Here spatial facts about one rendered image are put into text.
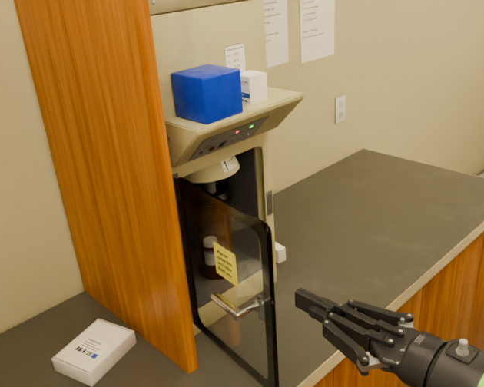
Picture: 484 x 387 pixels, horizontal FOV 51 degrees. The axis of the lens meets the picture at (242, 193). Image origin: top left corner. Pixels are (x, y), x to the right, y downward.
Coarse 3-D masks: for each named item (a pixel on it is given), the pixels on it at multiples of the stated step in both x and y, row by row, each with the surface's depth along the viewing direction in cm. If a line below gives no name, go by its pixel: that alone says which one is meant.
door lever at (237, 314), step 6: (216, 294) 100; (216, 300) 99; (222, 300) 98; (252, 300) 97; (222, 306) 98; (228, 306) 96; (234, 306) 96; (252, 306) 96; (258, 306) 96; (228, 312) 96; (234, 312) 95; (240, 312) 94; (246, 312) 95; (234, 318) 94; (240, 318) 94
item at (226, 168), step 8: (224, 160) 124; (232, 160) 126; (208, 168) 122; (216, 168) 122; (224, 168) 123; (232, 168) 125; (192, 176) 122; (200, 176) 122; (208, 176) 122; (216, 176) 122; (224, 176) 123
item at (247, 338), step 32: (192, 192) 104; (192, 224) 108; (224, 224) 97; (256, 224) 88; (192, 256) 114; (256, 256) 92; (224, 288) 106; (256, 288) 95; (224, 320) 110; (256, 320) 99; (256, 352) 103
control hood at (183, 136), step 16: (272, 96) 115; (288, 96) 114; (256, 112) 106; (272, 112) 112; (288, 112) 119; (176, 128) 101; (192, 128) 97; (208, 128) 98; (224, 128) 102; (272, 128) 124; (176, 144) 103; (192, 144) 100; (176, 160) 105
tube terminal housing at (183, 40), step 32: (256, 0) 113; (160, 32) 98; (192, 32) 103; (224, 32) 109; (256, 32) 116; (160, 64) 100; (192, 64) 106; (224, 64) 112; (256, 64) 118; (192, 160) 113; (256, 160) 132
